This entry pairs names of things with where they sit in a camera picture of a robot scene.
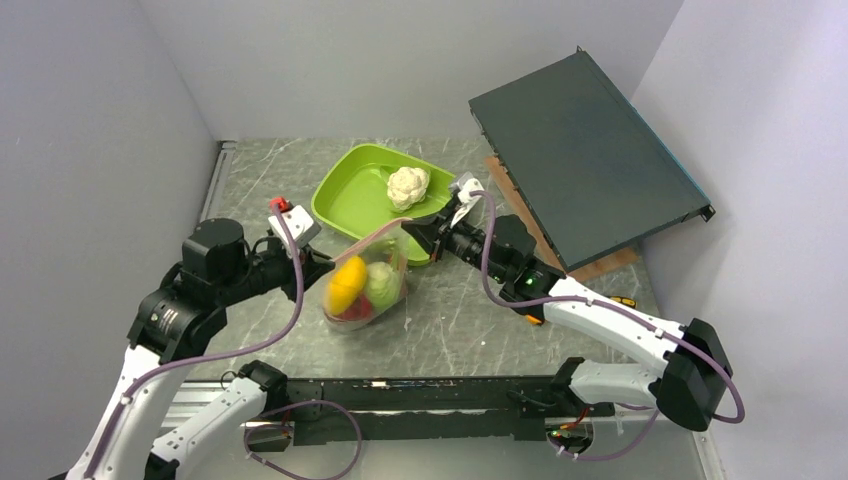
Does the green plastic tray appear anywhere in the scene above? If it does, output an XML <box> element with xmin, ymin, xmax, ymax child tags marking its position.
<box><xmin>311</xmin><ymin>143</ymin><xmax>455</xmax><ymax>240</ymax></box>

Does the green toy cabbage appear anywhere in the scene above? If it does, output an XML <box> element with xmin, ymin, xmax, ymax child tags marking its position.
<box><xmin>364</xmin><ymin>262</ymin><xmax>402</xmax><ymax>311</ymax></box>

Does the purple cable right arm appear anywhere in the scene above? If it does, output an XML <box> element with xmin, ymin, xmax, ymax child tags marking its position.
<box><xmin>468</xmin><ymin>190</ymin><xmax>746</xmax><ymax>464</ymax></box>

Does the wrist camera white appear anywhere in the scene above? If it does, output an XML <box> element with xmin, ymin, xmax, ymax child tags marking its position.
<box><xmin>449</xmin><ymin>172</ymin><xmax>484</xmax><ymax>228</ymax></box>
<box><xmin>268</xmin><ymin>197</ymin><xmax>321</xmax><ymax>256</ymax></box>

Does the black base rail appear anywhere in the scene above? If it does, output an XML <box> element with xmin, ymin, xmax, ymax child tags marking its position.
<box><xmin>253</xmin><ymin>375</ymin><xmax>615</xmax><ymax>446</ymax></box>

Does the wooden board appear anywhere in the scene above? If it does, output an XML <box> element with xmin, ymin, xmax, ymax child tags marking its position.
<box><xmin>484</xmin><ymin>156</ymin><xmax>639</xmax><ymax>281</ymax></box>

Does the yellow black screwdriver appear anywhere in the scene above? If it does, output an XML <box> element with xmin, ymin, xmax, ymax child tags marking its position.
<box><xmin>609</xmin><ymin>296</ymin><xmax>638</xmax><ymax>309</ymax></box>

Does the dark grey metal case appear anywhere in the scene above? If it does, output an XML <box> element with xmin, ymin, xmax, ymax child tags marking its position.
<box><xmin>468</xmin><ymin>49</ymin><xmax>715</xmax><ymax>271</ymax></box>

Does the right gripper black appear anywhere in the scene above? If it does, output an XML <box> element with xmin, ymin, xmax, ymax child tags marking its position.
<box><xmin>403</xmin><ymin>198</ymin><xmax>509</xmax><ymax>282</ymax></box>

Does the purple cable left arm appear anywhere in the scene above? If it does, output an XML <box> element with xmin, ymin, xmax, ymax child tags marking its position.
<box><xmin>82</xmin><ymin>205</ymin><xmax>364</xmax><ymax>480</ymax></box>

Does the clear zip top bag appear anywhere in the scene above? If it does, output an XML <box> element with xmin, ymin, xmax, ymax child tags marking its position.
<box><xmin>322</xmin><ymin>217</ymin><xmax>411</xmax><ymax>331</ymax></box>

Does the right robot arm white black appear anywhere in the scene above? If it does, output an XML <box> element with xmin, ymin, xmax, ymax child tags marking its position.
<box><xmin>402</xmin><ymin>213</ymin><xmax>746</xmax><ymax>432</ymax></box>

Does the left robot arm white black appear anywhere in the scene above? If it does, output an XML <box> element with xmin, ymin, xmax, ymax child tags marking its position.
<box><xmin>67</xmin><ymin>206</ymin><xmax>333</xmax><ymax>479</ymax></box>

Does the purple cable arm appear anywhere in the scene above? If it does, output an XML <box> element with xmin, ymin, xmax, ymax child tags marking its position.
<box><xmin>468</xmin><ymin>190</ymin><xmax>746</xmax><ymax>464</ymax></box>
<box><xmin>82</xmin><ymin>205</ymin><xmax>364</xmax><ymax>480</ymax></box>

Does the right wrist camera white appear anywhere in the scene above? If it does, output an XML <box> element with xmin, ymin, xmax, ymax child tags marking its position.
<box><xmin>449</xmin><ymin>172</ymin><xmax>484</xmax><ymax>228</ymax></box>

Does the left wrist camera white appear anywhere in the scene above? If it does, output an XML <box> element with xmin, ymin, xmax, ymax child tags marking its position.
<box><xmin>268</xmin><ymin>197</ymin><xmax>321</xmax><ymax>256</ymax></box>

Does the white toy cauliflower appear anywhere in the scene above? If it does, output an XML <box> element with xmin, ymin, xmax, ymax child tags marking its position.
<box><xmin>387</xmin><ymin>167</ymin><xmax>430</xmax><ymax>211</ymax></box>

